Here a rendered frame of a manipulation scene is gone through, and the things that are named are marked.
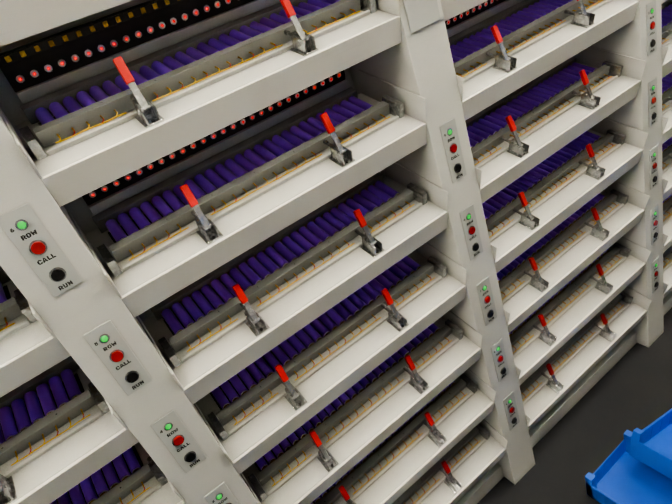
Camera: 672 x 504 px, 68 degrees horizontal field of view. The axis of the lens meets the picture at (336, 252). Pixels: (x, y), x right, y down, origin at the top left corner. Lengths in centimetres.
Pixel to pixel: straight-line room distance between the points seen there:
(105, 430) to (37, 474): 10
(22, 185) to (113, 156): 11
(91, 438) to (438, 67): 85
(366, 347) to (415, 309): 14
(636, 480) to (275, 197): 128
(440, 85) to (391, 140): 14
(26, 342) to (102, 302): 11
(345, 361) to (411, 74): 57
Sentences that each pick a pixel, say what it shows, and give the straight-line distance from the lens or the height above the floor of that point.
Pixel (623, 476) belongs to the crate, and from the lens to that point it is 170.
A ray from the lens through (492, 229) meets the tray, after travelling 127.
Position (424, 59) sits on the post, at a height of 123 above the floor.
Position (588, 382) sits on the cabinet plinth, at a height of 4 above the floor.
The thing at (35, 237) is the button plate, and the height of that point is 125.
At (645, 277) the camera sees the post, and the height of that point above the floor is 30.
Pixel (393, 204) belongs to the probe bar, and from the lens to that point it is 103.
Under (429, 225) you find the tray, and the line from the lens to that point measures 101.
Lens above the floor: 141
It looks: 28 degrees down
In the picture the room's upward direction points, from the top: 21 degrees counter-clockwise
